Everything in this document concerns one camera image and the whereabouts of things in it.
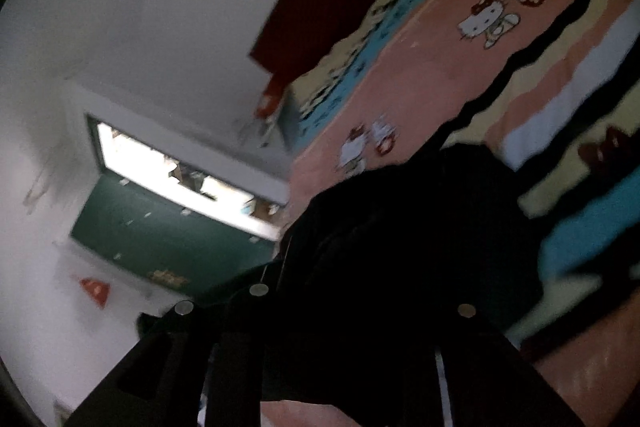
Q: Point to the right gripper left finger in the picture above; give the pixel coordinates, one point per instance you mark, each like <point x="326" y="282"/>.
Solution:
<point x="205" y="362"/>

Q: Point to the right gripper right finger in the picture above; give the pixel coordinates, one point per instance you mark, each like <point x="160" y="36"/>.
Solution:
<point x="483" y="380"/>

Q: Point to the green door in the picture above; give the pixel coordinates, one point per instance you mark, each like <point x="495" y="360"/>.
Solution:
<point x="169" y="245"/>

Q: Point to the pink Hello Kitty bed sheet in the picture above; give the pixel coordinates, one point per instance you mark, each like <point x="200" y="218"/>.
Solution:
<point x="551" y="87"/>

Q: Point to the red box on shelf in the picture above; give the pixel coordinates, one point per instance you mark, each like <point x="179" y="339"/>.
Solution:
<point x="271" y="97"/>

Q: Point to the red diamond wall sticker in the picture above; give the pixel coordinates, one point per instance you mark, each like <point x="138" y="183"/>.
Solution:
<point x="97" y="290"/>

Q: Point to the large black hooded garment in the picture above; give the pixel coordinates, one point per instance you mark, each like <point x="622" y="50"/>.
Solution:
<point x="367" y="268"/>

